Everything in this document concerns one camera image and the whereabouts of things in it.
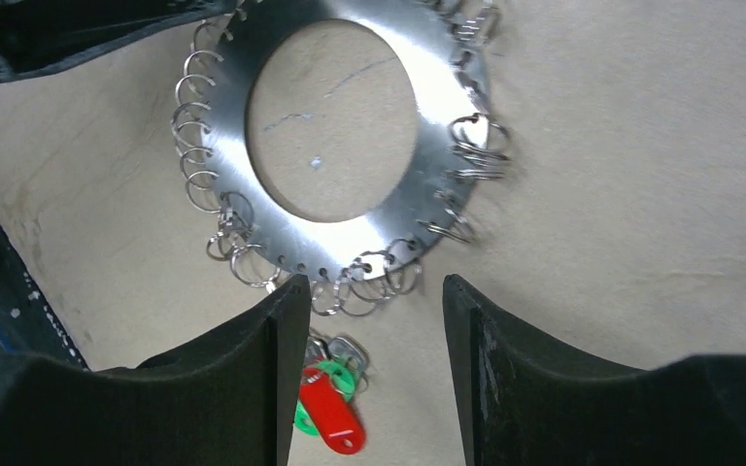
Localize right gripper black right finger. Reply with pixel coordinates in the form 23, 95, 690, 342
442, 275, 746, 465

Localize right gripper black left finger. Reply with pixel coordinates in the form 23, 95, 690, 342
0, 276, 311, 465

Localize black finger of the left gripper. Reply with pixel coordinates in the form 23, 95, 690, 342
0, 0, 241, 83

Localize silver disc with keyrings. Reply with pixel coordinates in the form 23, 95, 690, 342
170, 1, 511, 315

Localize keys with red green tags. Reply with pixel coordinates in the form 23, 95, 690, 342
293, 335, 369, 455

